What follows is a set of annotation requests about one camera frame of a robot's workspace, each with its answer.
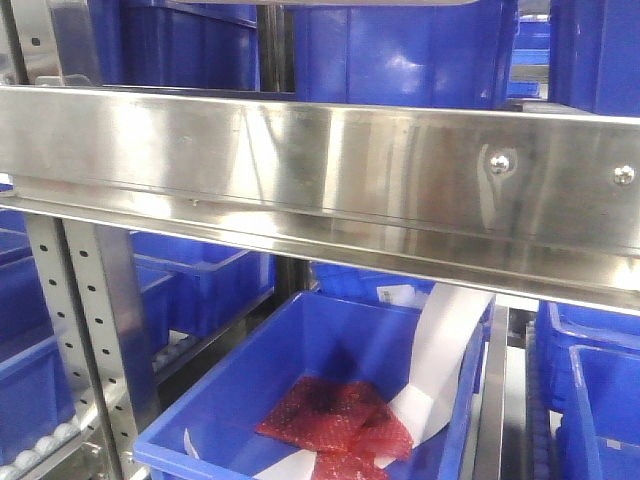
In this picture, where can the blue bin with red wrap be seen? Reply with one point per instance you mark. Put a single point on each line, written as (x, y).
(332, 389)

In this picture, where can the blue bin lower right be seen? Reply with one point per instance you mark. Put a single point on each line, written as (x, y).
(588, 363)

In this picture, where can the blue bin upper left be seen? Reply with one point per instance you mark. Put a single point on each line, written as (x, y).
(177, 44)

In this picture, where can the perforated steel shelf upright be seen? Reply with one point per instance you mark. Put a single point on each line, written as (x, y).
(93, 296)

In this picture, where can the white paper strip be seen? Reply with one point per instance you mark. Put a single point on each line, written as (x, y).
(423, 363)

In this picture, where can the large blue bin upper shelf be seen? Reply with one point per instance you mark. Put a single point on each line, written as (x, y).
(432, 56)

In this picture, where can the stainless steel shelf rail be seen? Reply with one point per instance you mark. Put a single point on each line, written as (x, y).
(539, 204)

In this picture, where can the red bubble wrap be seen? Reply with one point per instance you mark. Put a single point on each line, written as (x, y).
(347, 426)

